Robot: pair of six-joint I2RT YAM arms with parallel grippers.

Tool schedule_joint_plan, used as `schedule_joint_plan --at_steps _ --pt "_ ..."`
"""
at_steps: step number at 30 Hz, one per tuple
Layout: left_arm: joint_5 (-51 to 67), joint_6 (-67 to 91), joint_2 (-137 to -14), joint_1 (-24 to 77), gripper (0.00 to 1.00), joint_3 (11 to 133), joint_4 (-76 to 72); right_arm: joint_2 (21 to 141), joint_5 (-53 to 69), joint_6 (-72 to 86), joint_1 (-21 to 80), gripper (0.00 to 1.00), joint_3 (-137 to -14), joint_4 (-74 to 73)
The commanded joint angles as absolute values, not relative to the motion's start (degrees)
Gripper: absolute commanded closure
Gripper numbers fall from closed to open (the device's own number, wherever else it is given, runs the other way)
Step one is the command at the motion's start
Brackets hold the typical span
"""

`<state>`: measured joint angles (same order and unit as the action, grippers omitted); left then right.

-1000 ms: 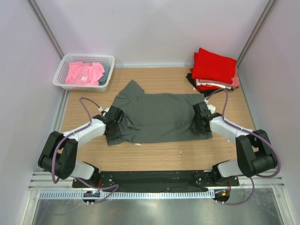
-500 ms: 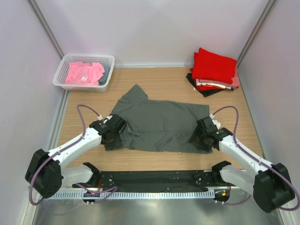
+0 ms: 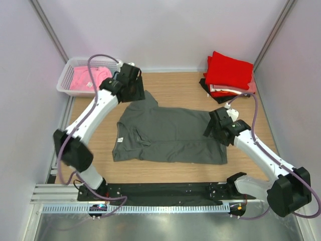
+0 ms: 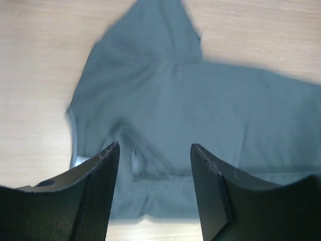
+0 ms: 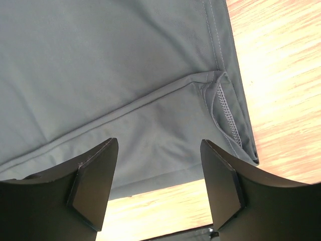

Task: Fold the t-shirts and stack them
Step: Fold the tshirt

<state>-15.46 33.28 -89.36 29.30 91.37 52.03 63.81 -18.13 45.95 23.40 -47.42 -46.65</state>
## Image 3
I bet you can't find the dark grey t shirt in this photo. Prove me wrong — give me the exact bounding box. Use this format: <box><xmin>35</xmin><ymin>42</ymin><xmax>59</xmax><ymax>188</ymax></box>
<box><xmin>112</xmin><ymin>91</ymin><xmax>227</xmax><ymax>165</ymax></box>

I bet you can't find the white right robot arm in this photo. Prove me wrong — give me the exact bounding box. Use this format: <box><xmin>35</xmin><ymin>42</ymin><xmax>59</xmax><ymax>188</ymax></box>
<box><xmin>204</xmin><ymin>107</ymin><xmax>312</xmax><ymax>217</ymax></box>

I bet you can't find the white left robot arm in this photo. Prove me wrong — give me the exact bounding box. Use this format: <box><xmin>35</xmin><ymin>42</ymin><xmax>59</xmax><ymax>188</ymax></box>
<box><xmin>53</xmin><ymin>63</ymin><xmax>145</xmax><ymax>190</ymax></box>

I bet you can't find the black folded t shirt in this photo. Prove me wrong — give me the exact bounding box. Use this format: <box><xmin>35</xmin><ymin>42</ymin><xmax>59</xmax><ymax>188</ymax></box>
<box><xmin>199</xmin><ymin>78</ymin><xmax>235</xmax><ymax>104</ymax></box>

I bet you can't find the orange red folded t shirt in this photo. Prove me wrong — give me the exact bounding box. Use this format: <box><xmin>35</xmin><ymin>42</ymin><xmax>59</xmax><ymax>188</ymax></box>
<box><xmin>210</xmin><ymin>91</ymin><xmax>237</xmax><ymax>98</ymax></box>

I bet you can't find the pink white folded t shirt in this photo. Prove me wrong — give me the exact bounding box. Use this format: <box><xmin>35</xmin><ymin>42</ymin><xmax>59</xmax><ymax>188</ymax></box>
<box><xmin>209</xmin><ymin>77</ymin><xmax>257</xmax><ymax>94</ymax></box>

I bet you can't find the white plastic laundry basket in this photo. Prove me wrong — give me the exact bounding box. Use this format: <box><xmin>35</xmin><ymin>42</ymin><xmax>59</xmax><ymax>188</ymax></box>
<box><xmin>57</xmin><ymin>56</ymin><xmax>123</xmax><ymax>97</ymax></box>

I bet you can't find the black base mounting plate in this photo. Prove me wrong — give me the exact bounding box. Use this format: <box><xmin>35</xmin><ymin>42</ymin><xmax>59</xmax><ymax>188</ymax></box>
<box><xmin>76</xmin><ymin>182</ymin><xmax>257</xmax><ymax>207</ymax></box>

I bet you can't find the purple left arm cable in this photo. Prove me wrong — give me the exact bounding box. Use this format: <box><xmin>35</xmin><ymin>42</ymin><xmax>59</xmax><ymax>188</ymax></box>
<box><xmin>57</xmin><ymin>54</ymin><xmax>128</xmax><ymax>219</ymax></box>

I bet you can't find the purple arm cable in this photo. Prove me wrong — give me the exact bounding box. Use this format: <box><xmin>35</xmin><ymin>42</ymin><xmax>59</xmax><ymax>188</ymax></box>
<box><xmin>57</xmin><ymin>54</ymin><xmax>128</xmax><ymax>219</ymax></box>
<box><xmin>225</xmin><ymin>92</ymin><xmax>321</xmax><ymax>220</ymax></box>

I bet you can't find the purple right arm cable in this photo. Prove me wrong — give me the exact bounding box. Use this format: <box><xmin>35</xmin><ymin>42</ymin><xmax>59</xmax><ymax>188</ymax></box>
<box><xmin>225</xmin><ymin>92</ymin><xmax>321</xmax><ymax>220</ymax></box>

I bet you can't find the aluminium frame rail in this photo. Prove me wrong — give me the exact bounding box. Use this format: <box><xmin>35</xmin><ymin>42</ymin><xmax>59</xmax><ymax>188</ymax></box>
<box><xmin>32</xmin><ymin>181</ymin><xmax>272</xmax><ymax>203</ymax></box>

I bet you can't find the white slotted cable duct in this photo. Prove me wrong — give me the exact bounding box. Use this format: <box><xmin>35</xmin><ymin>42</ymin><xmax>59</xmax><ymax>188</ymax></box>
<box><xmin>42</xmin><ymin>203</ymin><xmax>230</xmax><ymax>214</ymax></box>

